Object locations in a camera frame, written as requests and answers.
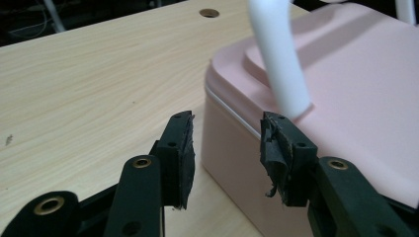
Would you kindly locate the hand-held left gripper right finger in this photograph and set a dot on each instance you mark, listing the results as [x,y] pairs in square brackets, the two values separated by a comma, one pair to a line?
[293,158]

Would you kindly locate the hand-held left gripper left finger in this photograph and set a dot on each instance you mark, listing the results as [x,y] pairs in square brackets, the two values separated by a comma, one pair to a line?
[176,164]

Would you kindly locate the pink storage box base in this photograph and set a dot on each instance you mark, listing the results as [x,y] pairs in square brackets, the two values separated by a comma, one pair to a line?
[230,164]

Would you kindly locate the pink storage box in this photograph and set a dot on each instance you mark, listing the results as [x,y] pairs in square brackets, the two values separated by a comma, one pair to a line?
[362,98]

